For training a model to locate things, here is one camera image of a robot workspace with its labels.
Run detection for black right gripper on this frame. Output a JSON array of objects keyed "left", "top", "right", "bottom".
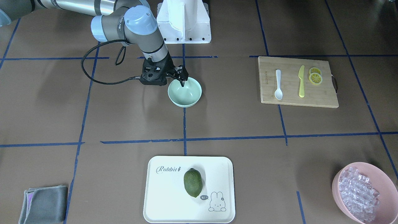
[{"left": 142, "top": 53, "right": 189, "bottom": 87}]

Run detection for green bowl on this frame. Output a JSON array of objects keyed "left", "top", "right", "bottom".
[{"left": 168, "top": 77, "right": 202, "bottom": 108}]

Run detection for white plastic spoon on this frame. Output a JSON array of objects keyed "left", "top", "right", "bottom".
[{"left": 274, "top": 69, "right": 283, "bottom": 100}]

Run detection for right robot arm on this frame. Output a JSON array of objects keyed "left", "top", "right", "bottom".
[{"left": 0, "top": 0, "right": 188, "bottom": 86}]

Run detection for pink bowl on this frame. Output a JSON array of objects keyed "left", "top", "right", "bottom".
[{"left": 331, "top": 162, "right": 398, "bottom": 224}]

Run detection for green avocado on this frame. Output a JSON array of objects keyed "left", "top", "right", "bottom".
[{"left": 183, "top": 168, "right": 203, "bottom": 198}]

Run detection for yellow plastic knife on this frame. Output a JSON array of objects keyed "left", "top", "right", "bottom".
[{"left": 298, "top": 65, "right": 305, "bottom": 98}]

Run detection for white rabbit tray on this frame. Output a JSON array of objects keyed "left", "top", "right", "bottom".
[{"left": 143, "top": 156, "right": 236, "bottom": 224}]

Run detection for lower lemon slice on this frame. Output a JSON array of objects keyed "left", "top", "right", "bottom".
[{"left": 309, "top": 72, "right": 323, "bottom": 85}]

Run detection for bamboo cutting board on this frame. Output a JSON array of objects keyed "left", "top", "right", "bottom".
[{"left": 258, "top": 56, "right": 339, "bottom": 108}]

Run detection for grey folded cloth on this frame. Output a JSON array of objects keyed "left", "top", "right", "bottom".
[{"left": 18, "top": 185, "right": 68, "bottom": 224}]

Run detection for clear ice cubes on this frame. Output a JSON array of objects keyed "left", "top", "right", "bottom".
[{"left": 338, "top": 167, "right": 380, "bottom": 223}]

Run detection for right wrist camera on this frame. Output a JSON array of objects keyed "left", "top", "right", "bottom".
[{"left": 139, "top": 70, "right": 167, "bottom": 86}]

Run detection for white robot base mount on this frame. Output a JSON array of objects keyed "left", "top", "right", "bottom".
[{"left": 156, "top": 0, "right": 212, "bottom": 44}]

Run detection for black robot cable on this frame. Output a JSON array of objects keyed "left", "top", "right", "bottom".
[{"left": 81, "top": 40, "right": 143, "bottom": 85}]

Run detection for metal cutting board handle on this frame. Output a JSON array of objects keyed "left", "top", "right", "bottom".
[{"left": 331, "top": 74, "right": 338, "bottom": 94}]

